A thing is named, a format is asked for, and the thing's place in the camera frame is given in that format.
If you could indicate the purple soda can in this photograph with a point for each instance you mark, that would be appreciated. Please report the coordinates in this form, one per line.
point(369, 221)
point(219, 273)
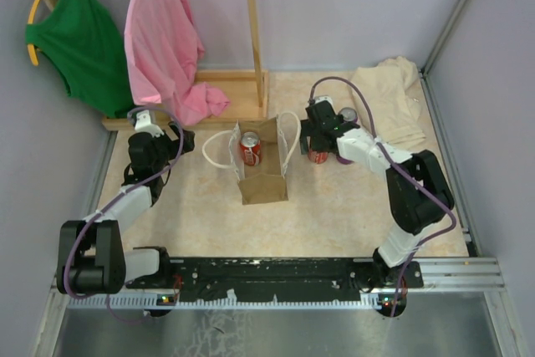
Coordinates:
point(349, 114)

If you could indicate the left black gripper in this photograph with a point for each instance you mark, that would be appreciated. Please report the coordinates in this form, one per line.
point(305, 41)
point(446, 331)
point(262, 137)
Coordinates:
point(188, 144)

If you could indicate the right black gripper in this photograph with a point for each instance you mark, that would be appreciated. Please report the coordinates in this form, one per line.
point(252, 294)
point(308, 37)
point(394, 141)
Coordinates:
point(307, 130)

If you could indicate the green tank top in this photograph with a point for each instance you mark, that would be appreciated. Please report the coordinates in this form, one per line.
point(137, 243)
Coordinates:
point(82, 41)

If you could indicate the red soda can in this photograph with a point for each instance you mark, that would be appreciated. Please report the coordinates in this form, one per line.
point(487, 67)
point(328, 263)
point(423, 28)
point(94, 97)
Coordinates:
point(317, 157)
point(250, 147)

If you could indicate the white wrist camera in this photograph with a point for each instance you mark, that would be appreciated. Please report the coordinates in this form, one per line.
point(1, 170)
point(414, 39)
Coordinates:
point(144, 121)
point(324, 98)

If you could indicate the aluminium frame rail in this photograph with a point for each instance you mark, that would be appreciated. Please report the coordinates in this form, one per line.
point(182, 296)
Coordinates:
point(440, 275)

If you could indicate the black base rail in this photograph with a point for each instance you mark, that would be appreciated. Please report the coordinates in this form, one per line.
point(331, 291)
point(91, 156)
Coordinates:
point(290, 281)

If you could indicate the purple Fanta can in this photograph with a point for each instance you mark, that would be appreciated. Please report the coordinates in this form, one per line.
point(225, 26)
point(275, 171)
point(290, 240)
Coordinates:
point(343, 161)

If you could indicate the wooden clothes rack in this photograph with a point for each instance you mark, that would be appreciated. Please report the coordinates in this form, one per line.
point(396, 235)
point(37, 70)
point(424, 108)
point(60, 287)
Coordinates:
point(247, 89)

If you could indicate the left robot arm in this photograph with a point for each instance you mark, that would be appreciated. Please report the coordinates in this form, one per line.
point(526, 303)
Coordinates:
point(91, 258)

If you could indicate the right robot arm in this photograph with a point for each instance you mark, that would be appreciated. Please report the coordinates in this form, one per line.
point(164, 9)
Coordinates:
point(420, 199)

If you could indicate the pink t-shirt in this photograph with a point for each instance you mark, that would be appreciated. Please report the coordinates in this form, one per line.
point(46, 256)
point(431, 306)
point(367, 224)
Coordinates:
point(162, 49)

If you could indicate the red soda can front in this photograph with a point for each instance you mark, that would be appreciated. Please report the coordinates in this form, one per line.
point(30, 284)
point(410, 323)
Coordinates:
point(317, 157)

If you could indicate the beige folded cloth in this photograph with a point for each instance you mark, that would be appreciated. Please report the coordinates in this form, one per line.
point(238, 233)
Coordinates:
point(385, 104)

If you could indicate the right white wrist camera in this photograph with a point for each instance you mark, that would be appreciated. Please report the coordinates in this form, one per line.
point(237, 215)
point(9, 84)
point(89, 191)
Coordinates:
point(324, 98)

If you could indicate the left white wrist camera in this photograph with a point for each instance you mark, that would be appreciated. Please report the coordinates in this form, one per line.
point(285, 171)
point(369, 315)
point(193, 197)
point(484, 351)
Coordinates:
point(144, 121)

